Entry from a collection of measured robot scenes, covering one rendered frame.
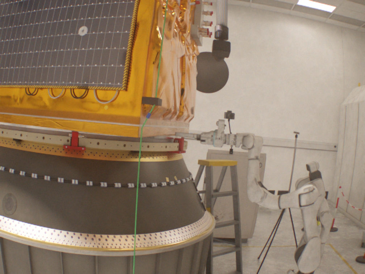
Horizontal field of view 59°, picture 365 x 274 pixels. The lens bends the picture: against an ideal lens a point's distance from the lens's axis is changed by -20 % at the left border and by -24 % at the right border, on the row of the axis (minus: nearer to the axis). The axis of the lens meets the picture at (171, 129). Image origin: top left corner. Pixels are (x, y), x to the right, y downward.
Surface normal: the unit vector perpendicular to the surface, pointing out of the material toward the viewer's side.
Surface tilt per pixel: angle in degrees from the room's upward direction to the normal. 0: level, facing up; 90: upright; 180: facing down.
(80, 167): 62
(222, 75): 90
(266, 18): 90
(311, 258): 90
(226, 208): 90
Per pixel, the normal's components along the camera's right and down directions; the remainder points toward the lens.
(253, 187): -0.60, -0.34
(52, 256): 0.20, 0.03
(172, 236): 0.58, -0.68
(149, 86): 0.66, 0.08
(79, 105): -0.17, 0.14
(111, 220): 0.47, -0.42
